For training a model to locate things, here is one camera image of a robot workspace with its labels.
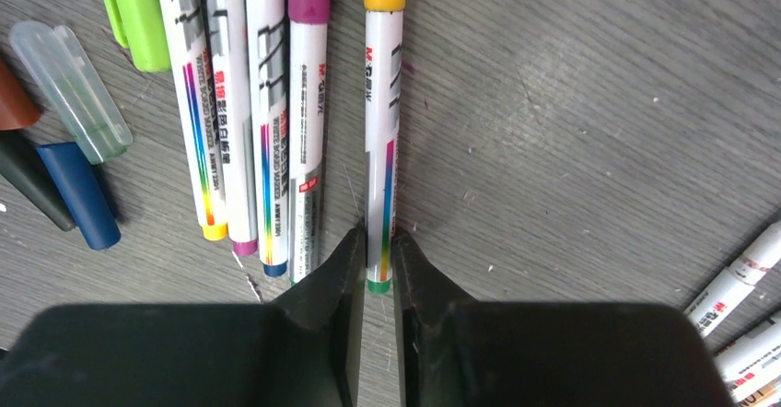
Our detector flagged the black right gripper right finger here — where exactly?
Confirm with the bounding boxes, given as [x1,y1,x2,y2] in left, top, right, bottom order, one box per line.
[391,229,732,406]

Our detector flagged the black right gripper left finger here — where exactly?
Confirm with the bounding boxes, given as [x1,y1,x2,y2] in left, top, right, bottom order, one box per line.
[1,227,366,406]

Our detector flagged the blue pen cap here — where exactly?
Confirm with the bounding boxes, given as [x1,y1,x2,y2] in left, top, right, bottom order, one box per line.
[36,142,122,250]

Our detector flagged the brown cap marker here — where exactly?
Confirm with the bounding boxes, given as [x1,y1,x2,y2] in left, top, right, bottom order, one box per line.
[684,221,780,338]

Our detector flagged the black pen cap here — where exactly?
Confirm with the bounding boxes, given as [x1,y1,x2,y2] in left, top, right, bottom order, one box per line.
[1,130,76,232]

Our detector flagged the purple cap marker green end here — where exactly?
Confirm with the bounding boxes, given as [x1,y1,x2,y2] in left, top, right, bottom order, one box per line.
[287,0,334,284]

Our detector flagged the brown pen cap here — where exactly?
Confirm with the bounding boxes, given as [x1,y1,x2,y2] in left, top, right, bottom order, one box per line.
[1,59,42,131]

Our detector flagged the clear pen cap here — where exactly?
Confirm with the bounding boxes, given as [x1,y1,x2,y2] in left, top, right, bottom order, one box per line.
[8,20,133,165]

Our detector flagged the light green pen cap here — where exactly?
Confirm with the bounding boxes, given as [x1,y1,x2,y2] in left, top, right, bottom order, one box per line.
[103,0,171,73]

